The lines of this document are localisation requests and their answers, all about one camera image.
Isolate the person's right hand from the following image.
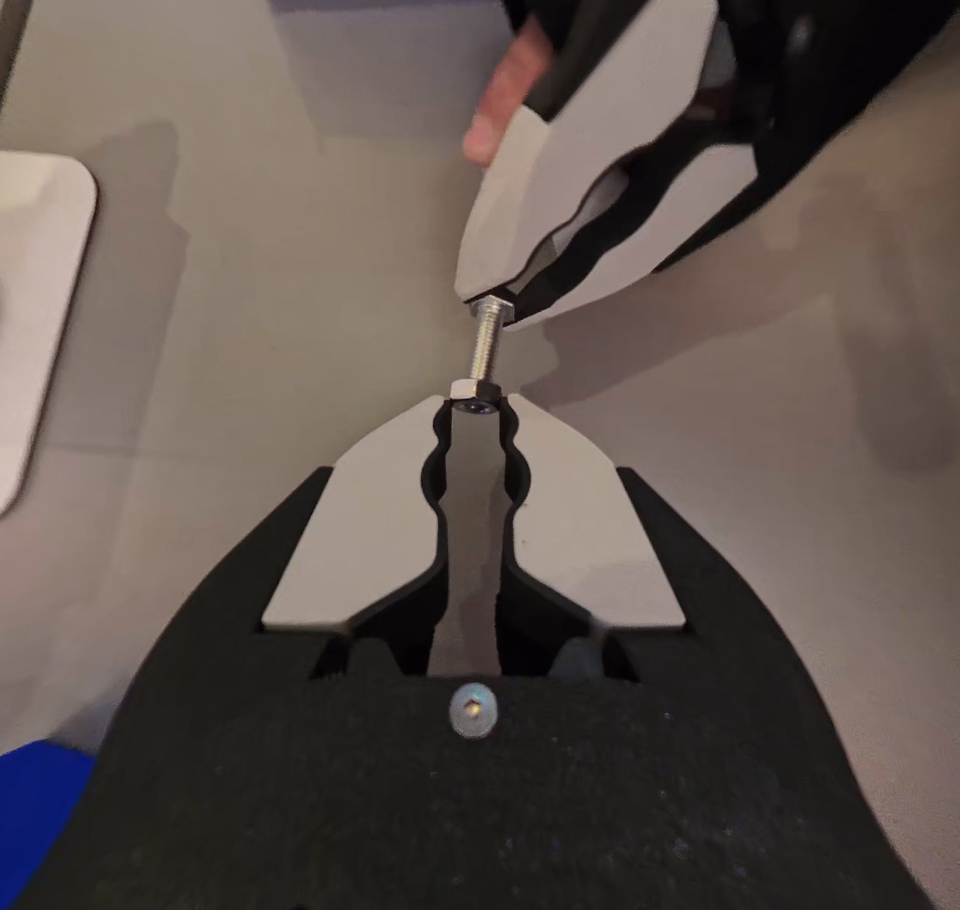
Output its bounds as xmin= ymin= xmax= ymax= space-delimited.
xmin=461 ymin=13 xmax=560 ymax=169

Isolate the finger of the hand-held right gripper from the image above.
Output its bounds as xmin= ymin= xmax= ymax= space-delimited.
xmin=502 ymin=130 xmax=760 ymax=331
xmin=453 ymin=0 xmax=720 ymax=305

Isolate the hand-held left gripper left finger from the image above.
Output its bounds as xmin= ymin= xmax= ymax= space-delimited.
xmin=261 ymin=394 xmax=455 ymax=675

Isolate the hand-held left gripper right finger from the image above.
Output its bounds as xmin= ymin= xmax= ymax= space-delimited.
xmin=498 ymin=394 xmax=688 ymax=675

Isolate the blue plastic bin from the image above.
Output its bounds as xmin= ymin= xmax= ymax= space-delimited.
xmin=0 ymin=741 xmax=97 ymax=910

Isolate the white document stand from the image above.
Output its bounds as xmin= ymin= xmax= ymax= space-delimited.
xmin=0 ymin=151 xmax=100 ymax=517

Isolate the short thick silver bolt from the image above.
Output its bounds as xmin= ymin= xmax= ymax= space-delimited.
xmin=466 ymin=293 xmax=519 ymax=385

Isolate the grey desk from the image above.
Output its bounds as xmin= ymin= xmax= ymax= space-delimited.
xmin=0 ymin=0 xmax=960 ymax=910

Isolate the large silver hex nut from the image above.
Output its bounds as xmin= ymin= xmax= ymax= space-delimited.
xmin=448 ymin=379 xmax=504 ymax=418

